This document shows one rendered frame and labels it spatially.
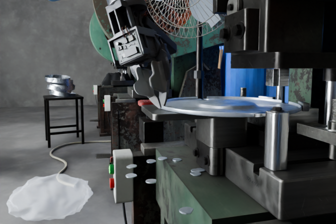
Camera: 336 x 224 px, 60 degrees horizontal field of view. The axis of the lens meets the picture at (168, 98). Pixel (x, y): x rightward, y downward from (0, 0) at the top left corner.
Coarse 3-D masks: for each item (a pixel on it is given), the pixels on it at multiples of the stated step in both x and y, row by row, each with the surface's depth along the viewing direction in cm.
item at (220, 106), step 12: (192, 96) 75; (216, 96) 76; (228, 96) 76; (168, 108) 54; (180, 108) 57; (192, 108) 57; (204, 108) 57; (216, 108) 56; (228, 108) 56; (240, 108) 56; (252, 108) 57; (264, 108) 57; (288, 108) 57; (300, 108) 54
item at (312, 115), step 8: (296, 112) 57; (304, 112) 58; (312, 112) 58; (248, 120) 68; (256, 120) 65; (264, 120) 62; (296, 120) 58; (304, 120) 58; (312, 120) 59; (288, 128) 57; (296, 128) 58
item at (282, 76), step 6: (270, 72) 63; (276, 72) 62; (282, 72) 62; (288, 72) 62; (270, 78) 63; (276, 78) 63; (282, 78) 62; (288, 78) 62; (270, 84) 63; (276, 84) 62; (282, 84) 62
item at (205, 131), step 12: (144, 108) 59; (156, 108) 58; (156, 120) 51; (204, 120) 60; (216, 120) 56; (228, 120) 57; (240, 120) 57; (204, 132) 60; (216, 132) 56; (228, 132) 57; (240, 132) 58; (204, 144) 60; (216, 144) 57; (228, 144) 57; (240, 144) 58; (204, 156) 60; (216, 156) 57; (204, 168) 60; (216, 168) 57
